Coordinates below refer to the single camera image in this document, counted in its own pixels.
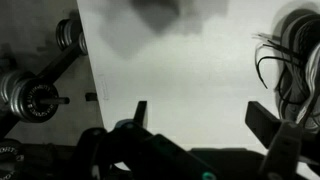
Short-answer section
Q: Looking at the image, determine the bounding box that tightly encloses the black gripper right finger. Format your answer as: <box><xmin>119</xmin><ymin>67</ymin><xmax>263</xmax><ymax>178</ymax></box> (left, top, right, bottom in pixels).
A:
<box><xmin>245</xmin><ymin>101</ymin><xmax>281</xmax><ymax>149</ymax></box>

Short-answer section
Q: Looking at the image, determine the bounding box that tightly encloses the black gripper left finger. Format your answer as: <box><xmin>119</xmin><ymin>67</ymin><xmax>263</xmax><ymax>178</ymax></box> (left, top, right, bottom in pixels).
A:
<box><xmin>133</xmin><ymin>101</ymin><xmax>147</xmax><ymax>127</ymax></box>

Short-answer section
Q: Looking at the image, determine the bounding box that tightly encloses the black dumbbell with chrome plates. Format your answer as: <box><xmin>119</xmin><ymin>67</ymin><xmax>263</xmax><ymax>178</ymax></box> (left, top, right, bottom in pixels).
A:
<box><xmin>0</xmin><ymin>19</ymin><xmax>88</xmax><ymax>123</ymax></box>

